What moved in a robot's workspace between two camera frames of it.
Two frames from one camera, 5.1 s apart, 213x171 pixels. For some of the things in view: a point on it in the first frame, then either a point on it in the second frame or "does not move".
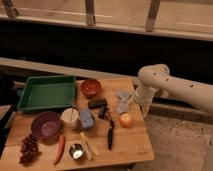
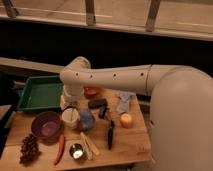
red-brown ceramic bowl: [90, 87] does not move
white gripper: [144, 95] → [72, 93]
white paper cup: [70, 117] does not move
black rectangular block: [97, 103] does not move
